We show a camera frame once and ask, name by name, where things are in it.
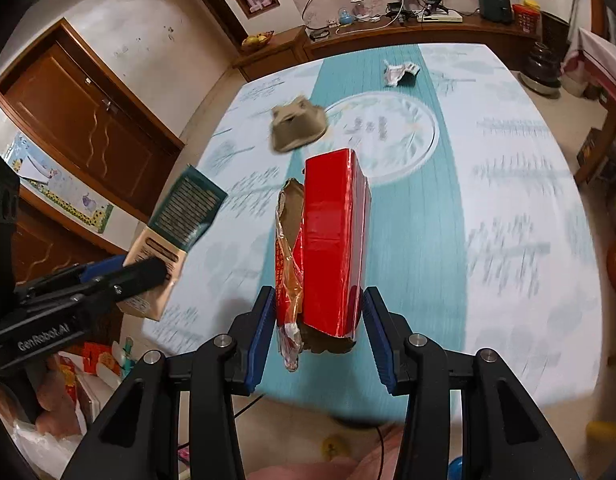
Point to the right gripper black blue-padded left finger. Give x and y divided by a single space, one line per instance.
136 434

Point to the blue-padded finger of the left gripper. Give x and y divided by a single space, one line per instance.
72 276

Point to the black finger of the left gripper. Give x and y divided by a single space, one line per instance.
127 282

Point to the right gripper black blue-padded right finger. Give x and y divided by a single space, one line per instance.
505 434

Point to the dark teal tan small box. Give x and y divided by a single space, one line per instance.
181 219

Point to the red foil torn box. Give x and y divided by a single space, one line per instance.
319 256

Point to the silver torn sachet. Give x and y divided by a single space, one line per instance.
404 73

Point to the person left hand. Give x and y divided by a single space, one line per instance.
59 416

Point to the clear plastic bag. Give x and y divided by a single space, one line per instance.
44 451

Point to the brown wooden door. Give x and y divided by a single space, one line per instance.
65 98

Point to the wooden tv cabinet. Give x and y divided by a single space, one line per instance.
294 46

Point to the fruit bowl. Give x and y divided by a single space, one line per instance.
253 43

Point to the stacked dark pots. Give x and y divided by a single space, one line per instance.
541 71

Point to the white set-top box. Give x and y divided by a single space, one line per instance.
440 17

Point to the red plastic basket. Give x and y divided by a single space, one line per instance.
526 18

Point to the black speaker box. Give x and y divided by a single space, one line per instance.
496 11

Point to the children wall poster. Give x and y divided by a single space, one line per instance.
57 185

